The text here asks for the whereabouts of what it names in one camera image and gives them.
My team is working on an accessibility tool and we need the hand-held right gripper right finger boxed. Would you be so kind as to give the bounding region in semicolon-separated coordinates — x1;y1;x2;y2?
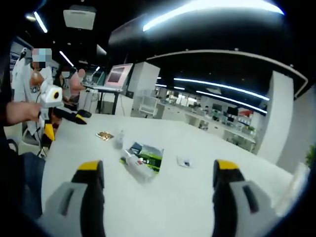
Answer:
212;159;275;237

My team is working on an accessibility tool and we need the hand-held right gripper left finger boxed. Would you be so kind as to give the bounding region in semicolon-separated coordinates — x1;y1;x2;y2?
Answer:
40;159;106;237

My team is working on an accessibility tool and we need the gold skincare sachet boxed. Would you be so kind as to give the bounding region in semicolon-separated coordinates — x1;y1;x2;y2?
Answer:
96;131;115;142

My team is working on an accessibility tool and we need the white skincare tube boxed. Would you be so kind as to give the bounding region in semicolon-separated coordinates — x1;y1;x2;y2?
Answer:
273;161;311;216

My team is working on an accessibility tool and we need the small white skincare sachet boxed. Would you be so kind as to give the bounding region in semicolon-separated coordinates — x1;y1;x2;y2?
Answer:
176;155;194;169

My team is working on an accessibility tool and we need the green landscape skincare sachet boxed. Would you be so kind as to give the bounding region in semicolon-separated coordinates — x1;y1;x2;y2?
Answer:
119;141;165;175

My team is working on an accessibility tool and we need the person's left hand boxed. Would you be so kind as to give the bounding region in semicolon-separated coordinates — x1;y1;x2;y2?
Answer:
21;102;44;123

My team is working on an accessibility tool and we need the black pouch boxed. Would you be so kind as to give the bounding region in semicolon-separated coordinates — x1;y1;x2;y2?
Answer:
76;110;93;119

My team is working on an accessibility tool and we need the white chair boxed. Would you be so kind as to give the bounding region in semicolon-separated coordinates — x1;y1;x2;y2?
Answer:
21;120;41;149

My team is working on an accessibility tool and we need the black-legged standing desk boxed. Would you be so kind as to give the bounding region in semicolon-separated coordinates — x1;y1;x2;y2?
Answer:
82;84;124;115

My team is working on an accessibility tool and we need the person's blue jeans leg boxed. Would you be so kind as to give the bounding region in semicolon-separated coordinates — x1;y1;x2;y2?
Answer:
21;151;48;220

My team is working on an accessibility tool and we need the pink-framed monitor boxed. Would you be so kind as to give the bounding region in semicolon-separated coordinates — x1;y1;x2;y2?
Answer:
105;63;134;90

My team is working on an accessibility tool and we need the white ceiling air conditioner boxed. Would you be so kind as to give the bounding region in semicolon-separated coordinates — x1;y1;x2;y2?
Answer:
62;4;97;30

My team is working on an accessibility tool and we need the row of white counters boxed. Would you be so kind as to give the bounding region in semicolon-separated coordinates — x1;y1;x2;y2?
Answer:
158;98;257;149

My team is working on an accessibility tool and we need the long ceiling light strip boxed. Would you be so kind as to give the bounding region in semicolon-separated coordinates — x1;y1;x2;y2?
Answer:
142;0;285;32

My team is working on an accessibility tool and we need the white wire rack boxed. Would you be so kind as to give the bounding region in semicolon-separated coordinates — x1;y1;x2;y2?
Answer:
139;95;158;116

